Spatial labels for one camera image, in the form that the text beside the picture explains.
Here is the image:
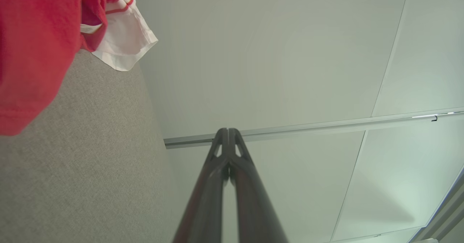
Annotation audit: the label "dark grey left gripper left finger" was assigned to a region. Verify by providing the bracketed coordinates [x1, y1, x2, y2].
[173, 128, 229, 243]

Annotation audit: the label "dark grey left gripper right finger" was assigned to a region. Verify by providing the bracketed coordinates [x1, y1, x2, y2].
[229, 128, 289, 243]

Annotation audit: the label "red shorts with white stripe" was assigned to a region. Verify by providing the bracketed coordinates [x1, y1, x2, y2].
[0, 0, 84, 137]

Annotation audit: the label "grey metal partition post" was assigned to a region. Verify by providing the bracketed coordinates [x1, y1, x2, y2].
[408, 167, 464, 243]
[164, 107, 464, 149]

